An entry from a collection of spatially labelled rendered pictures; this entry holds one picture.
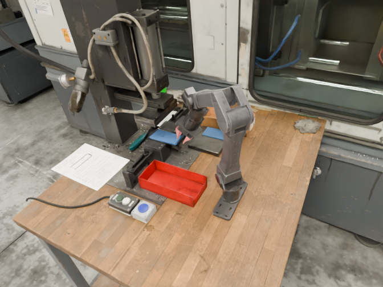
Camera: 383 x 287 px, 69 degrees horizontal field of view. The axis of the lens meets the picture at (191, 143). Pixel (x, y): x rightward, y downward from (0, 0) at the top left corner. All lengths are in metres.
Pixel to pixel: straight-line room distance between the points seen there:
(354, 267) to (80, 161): 1.72
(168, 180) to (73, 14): 0.73
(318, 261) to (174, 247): 1.27
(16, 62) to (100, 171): 3.06
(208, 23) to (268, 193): 0.99
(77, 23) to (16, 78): 3.08
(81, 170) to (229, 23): 1.05
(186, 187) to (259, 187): 0.29
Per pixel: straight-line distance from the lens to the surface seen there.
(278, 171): 1.23
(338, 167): 1.80
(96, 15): 1.13
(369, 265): 2.18
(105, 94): 1.29
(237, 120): 0.81
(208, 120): 1.42
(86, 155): 1.44
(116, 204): 1.12
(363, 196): 1.92
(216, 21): 1.65
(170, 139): 1.25
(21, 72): 4.27
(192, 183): 1.16
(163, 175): 1.21
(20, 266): 2.38
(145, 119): 1.15
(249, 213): 1.07
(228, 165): 0.95
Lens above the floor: 1.75
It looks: 39 degrees down
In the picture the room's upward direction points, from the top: 6 degrees counter-clockwise
